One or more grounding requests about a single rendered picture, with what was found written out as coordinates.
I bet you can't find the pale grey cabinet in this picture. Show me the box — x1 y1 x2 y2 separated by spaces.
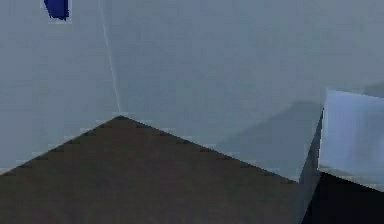
293 87 384 224

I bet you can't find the blue framed wall picture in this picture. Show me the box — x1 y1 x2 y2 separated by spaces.
40 0 73 24

